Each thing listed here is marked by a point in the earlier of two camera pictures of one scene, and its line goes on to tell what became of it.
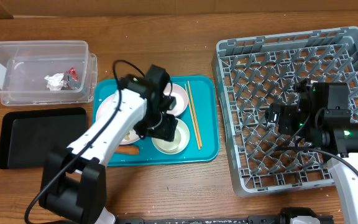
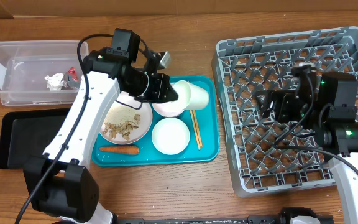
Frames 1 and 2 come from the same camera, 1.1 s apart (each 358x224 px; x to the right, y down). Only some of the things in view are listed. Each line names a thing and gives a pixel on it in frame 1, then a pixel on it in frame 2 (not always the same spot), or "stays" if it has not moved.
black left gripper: [166, 130] → [161, 83]
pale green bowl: [180, 142] stays
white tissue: [55, 82] stays
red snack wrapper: [73, 73] stays
